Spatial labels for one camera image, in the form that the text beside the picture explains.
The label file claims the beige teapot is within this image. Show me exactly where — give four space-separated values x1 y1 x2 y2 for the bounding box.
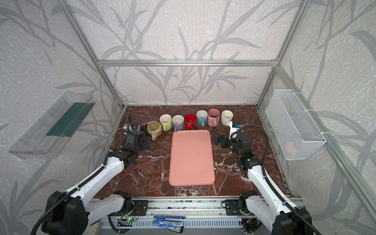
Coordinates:
147 121 163 141

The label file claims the white mug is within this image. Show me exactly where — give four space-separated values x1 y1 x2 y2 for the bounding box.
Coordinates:
221 110 234 126

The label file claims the pink mug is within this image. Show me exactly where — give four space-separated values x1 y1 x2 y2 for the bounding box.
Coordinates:
208 108 220 127

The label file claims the blue mug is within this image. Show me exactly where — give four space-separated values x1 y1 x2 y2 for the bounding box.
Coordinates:
196 110 208 127

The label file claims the green mug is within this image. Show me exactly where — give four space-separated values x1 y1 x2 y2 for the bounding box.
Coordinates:
160 114 173 132

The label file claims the red mug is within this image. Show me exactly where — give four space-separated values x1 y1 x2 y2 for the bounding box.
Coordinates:
185 114 196 130

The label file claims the pink plastic tray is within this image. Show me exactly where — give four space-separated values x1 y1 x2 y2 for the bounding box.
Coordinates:
169 130 215 187

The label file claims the purple mug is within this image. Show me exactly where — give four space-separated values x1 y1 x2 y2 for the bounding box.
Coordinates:
172 115 185 132

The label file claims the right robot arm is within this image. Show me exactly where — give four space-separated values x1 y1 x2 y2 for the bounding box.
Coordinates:
213 132 320 235

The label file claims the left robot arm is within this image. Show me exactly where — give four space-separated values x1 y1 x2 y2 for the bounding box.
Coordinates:
31 130 151 235

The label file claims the silver metal cylinder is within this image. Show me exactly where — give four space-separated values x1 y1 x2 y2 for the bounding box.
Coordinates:
123 124 140 132

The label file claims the pink object in basket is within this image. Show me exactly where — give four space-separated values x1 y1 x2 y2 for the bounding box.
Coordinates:
285 142 297 156

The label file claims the green circuit board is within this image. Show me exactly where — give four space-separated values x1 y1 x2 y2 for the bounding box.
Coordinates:
118 217 139 223

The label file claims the blue stapler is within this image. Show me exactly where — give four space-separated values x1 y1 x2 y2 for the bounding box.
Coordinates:
153 216 185 233

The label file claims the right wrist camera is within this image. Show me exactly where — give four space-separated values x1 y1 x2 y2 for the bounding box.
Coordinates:
229 121 241 140

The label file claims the white wire basket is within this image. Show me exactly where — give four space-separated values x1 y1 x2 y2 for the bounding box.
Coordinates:
265 89 327 161

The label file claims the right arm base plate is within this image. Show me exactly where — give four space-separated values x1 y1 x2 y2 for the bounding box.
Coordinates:
221 199 243 216

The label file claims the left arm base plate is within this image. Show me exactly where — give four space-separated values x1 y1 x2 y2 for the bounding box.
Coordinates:
125 200 149 216

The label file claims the aluminium mounting rail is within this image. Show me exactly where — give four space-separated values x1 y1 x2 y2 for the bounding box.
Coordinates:
61 196 309 220

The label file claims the clear plastic wall shelf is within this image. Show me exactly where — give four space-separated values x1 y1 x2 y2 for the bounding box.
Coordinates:
9 92 96 159

